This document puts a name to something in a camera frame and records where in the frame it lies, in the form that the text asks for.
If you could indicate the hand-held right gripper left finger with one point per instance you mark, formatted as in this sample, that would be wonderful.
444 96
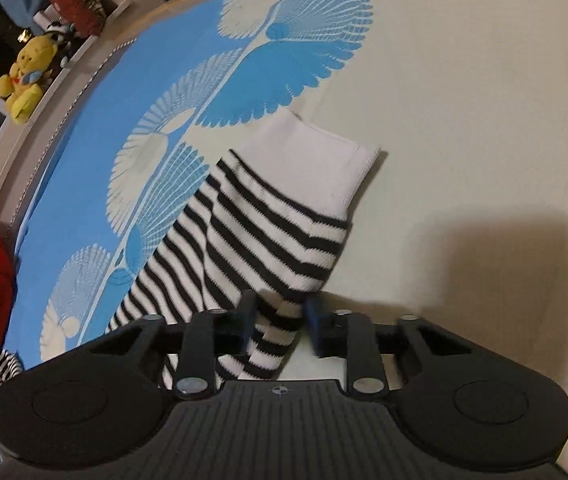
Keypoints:
247 316

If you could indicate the black white striped garment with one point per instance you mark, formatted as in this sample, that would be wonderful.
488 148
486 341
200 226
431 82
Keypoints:
264 220

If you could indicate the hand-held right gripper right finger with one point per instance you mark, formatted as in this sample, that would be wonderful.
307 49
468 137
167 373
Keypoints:
314 321

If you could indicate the yellow plush toy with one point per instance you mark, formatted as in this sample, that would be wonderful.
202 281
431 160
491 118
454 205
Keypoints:
26 77

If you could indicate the red round cushion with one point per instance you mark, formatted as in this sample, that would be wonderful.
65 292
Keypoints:
76 0

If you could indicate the black white plush toy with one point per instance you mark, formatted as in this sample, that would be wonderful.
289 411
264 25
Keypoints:
63 40

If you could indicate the small striped cloth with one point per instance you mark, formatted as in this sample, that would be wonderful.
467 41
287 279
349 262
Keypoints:
6 367

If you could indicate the blue cream leaf-print bedsheet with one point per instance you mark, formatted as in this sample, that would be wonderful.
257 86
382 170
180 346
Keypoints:
464 110

